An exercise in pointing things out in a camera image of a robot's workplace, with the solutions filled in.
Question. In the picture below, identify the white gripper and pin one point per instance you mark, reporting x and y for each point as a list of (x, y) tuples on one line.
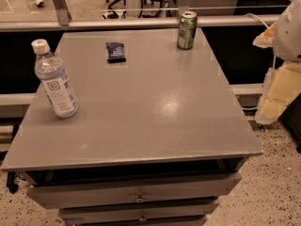
[(290, 35)]

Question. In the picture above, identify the top grey drawer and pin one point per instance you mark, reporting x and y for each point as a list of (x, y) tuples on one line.
[(135, 191)]

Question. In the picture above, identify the grey drawer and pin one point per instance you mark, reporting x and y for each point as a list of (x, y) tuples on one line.
[(135, 191), (140, 212)]

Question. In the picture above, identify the grey drawer cabinet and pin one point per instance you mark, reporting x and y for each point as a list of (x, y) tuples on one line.
[(164, 112)]

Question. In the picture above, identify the dark blue snack packet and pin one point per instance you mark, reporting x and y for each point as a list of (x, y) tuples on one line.
[(115, 52)]

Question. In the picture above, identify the green soda can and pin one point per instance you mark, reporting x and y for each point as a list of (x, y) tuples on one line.
[(187, 30)]

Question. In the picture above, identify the clear plastic water bottle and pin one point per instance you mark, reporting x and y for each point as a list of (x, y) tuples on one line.
[(51, 72)]

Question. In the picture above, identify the grey metal railing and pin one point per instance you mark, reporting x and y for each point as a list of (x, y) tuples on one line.
[(67, 15)]

